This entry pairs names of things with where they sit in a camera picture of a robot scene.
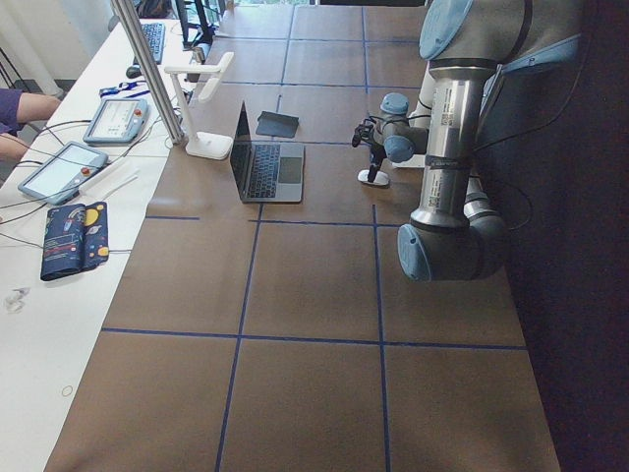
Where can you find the black desk mouse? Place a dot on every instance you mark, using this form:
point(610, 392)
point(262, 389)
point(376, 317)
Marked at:
point(134, 72)

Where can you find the dark blue space pencil case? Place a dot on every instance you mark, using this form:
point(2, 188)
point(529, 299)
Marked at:
point(75, 240)

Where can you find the teach pendant tablet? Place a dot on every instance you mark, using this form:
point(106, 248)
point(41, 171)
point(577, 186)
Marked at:
point(59, 178)
point(117, 121)

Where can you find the far teach pendant tablet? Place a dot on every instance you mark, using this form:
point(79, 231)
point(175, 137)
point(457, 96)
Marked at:
point(117, 121)

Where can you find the white desk lamp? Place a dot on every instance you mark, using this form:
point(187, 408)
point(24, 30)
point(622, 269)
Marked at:
point(202, 144)

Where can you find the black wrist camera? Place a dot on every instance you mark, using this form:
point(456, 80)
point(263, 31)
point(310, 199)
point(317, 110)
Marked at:
point(363, 134)

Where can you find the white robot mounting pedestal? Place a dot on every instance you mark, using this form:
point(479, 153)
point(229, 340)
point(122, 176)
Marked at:
point(447, 124)

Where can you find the near teach pendant tablet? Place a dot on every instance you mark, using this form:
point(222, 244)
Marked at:
point(59, 178)

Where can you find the black monitor stand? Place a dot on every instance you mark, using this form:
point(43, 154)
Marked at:
point(198, 21)

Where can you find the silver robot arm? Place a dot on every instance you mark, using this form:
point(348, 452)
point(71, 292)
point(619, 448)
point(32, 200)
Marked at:
point(454, 234)

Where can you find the black keyboard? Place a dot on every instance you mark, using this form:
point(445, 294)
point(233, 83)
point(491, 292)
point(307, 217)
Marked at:
point(154, 34)

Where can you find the person forearm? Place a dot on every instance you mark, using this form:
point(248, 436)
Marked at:
point(17, 109)

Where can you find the white computer mouse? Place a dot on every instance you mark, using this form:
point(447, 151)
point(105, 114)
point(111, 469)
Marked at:
point(382, 180)

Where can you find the black mouse pad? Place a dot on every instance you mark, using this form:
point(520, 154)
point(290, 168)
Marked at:
point(277, 125)

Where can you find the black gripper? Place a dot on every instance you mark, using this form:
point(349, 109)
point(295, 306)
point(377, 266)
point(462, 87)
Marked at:
point(376, 155)

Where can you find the grey laptop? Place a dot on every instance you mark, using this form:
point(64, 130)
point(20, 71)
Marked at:
point(266, 172)

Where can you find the aluminium frame post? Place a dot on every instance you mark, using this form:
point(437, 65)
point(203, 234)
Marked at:
point(131, 24)

